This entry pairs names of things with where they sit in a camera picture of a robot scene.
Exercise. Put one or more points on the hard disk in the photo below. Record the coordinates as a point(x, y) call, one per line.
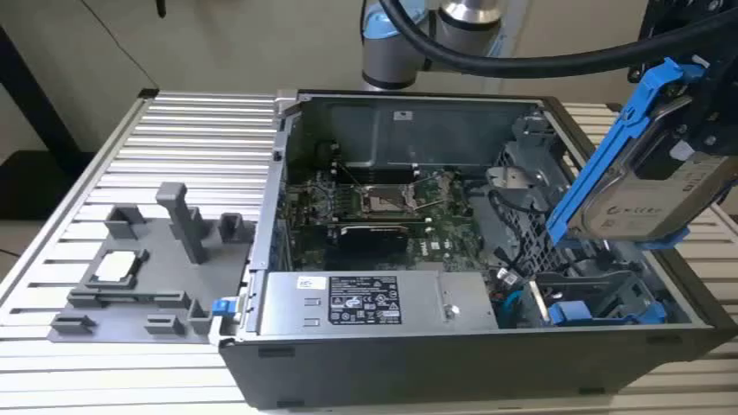
point(652, 203)

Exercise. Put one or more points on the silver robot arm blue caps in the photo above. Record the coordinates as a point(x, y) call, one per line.
point(393, 52)

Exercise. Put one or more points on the metal disk bay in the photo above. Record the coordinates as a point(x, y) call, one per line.
point(622, 285)

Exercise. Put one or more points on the black RAM slot block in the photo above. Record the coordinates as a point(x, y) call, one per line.
point(375, 173)

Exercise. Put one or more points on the perforated grey metal cage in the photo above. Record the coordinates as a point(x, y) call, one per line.
point(519, 203)

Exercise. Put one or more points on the blue plastic bay clip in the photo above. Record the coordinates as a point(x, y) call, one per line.
point(568, 312)

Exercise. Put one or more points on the green motherboard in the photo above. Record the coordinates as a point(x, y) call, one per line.
point(443, 242)

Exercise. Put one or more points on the CPU socket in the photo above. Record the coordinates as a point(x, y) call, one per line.
point(378, 201)

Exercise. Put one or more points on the black graphics card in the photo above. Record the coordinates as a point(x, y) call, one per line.
point(371, 242)

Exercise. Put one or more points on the black PC case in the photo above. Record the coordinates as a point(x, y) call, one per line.
point(403, 367)

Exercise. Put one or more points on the grey power supply with label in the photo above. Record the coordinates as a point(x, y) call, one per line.
point(289, 302)

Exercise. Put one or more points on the blue case latch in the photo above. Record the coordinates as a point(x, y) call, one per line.
point(222, 308)

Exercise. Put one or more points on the grey plastic parts rack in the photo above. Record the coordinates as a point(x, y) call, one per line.
point(167, 268)

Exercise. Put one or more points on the silver CPU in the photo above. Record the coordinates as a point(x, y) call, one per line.
point(116, 264)

